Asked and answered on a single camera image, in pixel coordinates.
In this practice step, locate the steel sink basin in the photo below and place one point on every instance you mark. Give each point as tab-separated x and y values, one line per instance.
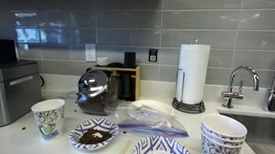
273	132

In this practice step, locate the wooden rack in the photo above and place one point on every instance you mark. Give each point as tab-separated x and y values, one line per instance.
138	83

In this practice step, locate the loose coffee bean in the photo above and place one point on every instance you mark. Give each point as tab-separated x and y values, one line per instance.
24	128
124	132

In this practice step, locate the stainless steel recycling bin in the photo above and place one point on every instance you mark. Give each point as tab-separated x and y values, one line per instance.
5	102

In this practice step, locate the swirl print paper cup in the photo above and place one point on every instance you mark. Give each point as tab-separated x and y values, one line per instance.
49	121

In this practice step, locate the dark grey bin lid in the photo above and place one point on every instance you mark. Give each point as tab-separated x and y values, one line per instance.
6	64

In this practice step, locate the white paper towel roll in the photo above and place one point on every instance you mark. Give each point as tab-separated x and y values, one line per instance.
194	72

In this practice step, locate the black cylinder in rack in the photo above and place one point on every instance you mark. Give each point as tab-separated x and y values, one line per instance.
129	59

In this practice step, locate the blue patterned paper plate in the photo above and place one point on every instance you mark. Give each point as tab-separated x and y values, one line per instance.
94	122
150	146

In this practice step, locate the coffee grounds pile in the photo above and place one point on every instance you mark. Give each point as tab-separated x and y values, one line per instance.
94	136

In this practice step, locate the black wall outlet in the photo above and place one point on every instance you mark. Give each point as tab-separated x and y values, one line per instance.
153	55

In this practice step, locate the clear zip plastic bag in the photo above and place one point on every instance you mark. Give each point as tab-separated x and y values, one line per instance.
148	123

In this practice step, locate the white wall outlet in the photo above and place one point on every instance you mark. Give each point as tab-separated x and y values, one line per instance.
90	52

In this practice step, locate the small chrome faucet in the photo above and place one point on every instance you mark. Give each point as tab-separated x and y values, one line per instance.
234	95

